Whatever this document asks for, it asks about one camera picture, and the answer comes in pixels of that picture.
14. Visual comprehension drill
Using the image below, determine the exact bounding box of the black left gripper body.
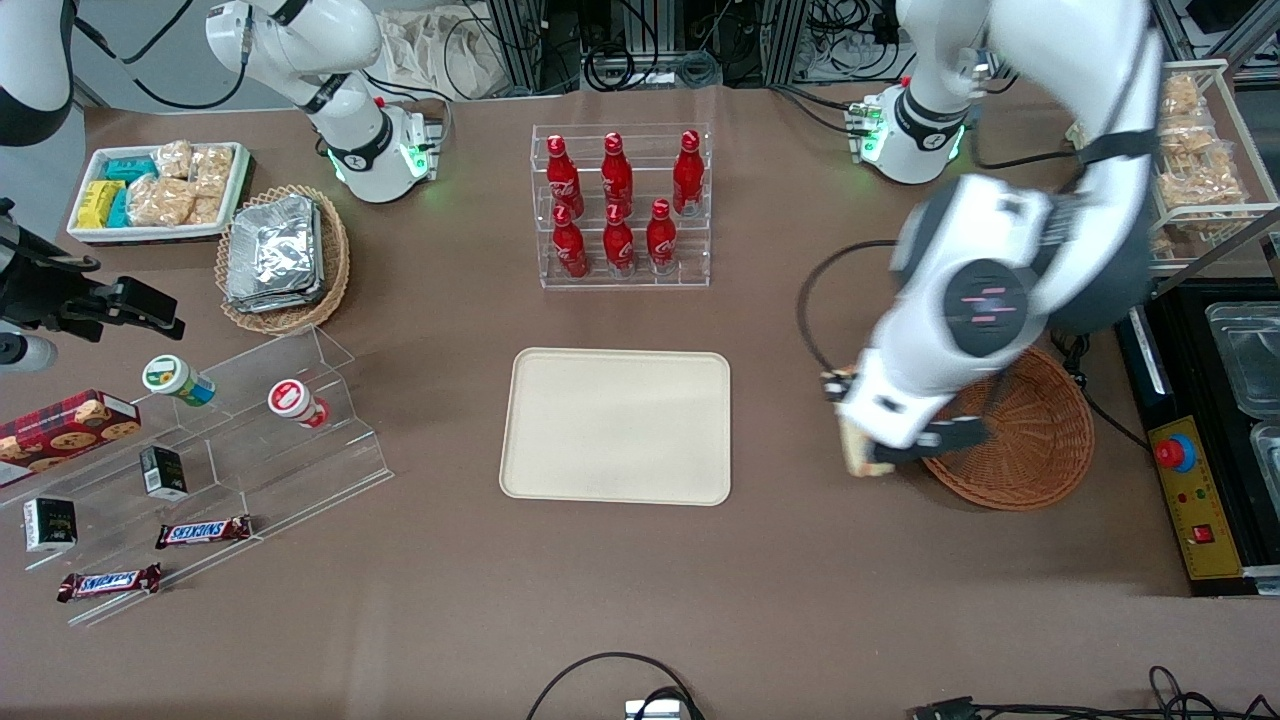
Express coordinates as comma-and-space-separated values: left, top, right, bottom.
918, 416, 992, 456

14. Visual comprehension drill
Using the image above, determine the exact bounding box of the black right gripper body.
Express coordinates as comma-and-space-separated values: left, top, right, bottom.
0, 215, 111, 343

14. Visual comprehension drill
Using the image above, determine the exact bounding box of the triangular sandwich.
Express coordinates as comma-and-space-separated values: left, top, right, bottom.
838, 418, 897, 480

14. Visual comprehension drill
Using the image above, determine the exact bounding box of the white rectangular snack tray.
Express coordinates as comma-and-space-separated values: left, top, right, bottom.
66, 141, 254, 247

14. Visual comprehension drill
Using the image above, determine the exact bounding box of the round brown wicker basket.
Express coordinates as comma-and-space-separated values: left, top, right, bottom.
918, 345, 1096, 512

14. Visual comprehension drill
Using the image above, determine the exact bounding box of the oval light wicker basket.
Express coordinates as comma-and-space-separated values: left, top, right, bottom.
215, 184, 352, 336

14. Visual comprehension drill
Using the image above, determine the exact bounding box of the beige plastic tray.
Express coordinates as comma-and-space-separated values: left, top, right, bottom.
499, 347, 733, 507

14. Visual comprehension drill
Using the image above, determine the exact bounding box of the green lidded cup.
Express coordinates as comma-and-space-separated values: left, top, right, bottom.
141, 354, 217, 408

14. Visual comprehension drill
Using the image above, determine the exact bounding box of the yellow snack pack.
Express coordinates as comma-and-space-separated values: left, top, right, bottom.
76, 180, 126, 230

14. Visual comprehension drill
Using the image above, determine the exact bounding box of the silver foil packet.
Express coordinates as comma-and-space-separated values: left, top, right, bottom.
225, 194, 324, 315

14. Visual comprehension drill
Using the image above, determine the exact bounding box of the red cookie box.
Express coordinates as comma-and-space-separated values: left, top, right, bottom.
0, 389, 143, 489

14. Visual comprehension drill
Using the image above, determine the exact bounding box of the small black carton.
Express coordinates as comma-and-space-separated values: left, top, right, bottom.
139, 445, 190, 502
22, 497, 79, 554

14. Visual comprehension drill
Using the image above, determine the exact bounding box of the red lidded cup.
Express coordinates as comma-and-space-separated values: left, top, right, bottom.
267, 378, 332, 431

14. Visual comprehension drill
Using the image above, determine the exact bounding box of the clear acrylic stepped stand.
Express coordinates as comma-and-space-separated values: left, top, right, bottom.
0, 323, 395, 629

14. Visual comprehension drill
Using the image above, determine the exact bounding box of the snickers bar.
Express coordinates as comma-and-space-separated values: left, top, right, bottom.
57, 563, 164, 604
155, 514, 255, 551

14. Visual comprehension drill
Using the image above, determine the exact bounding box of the clear acrylic bottle rack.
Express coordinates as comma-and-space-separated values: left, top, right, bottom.
531, 123, 713, 291

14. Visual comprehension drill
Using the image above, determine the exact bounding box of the red cola bottle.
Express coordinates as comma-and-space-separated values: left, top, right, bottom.
672, 129, 706, 217
545, 133, 585, 219
552, 204, 590, 280
645, 198, 679, 276
602, 203, 637, 278
601, 131, 635, 215

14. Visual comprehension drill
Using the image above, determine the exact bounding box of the yellow control panel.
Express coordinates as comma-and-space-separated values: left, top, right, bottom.
1147, 415, 1247, 582

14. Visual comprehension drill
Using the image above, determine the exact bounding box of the clear plastic container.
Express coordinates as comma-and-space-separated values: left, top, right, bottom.
1249, 421, 1280, 493
1204, 301, 1280, 421

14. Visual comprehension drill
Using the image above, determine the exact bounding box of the black appliance housing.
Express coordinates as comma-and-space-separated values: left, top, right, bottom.
1111, 275, 1280, 599

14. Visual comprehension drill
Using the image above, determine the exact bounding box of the clear bag of pastry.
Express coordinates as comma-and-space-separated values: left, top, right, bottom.
1160, 116, 1233, 163
1160, 74, 1205, 117
1156, 165, 1247, 209

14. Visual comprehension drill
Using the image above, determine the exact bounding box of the beige cloth bag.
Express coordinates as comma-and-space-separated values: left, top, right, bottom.
375, 8, 507, 101

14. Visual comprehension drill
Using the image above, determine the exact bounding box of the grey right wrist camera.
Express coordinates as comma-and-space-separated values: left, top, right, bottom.
0, 333, 58, 374

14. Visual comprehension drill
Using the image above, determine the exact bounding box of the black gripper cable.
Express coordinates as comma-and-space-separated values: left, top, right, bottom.
796, 238, 901, 379

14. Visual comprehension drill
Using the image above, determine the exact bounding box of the black table cable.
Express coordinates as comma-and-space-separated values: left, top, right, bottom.
1052, 333, 1153, 451

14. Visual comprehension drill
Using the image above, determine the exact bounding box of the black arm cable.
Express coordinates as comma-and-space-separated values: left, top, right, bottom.
72, 0, 253, 113

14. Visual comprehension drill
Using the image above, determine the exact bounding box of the black cable with connector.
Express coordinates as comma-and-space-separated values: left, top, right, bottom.
908, 665, 1280, 720

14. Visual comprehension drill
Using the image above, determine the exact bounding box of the aluminium frame post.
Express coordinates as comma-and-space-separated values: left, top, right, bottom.
485, 0, 563, 97
758, 0, 813, 87

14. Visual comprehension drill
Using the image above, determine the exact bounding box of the black looped cable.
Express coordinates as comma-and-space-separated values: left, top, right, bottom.
525, 652, 707, 720

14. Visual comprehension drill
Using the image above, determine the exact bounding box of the coiled black cable bundle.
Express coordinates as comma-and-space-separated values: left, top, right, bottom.
578, 0, 725, 93

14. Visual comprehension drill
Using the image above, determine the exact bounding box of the white wire rack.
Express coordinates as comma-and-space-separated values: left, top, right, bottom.
1066, 58, 1280, 269

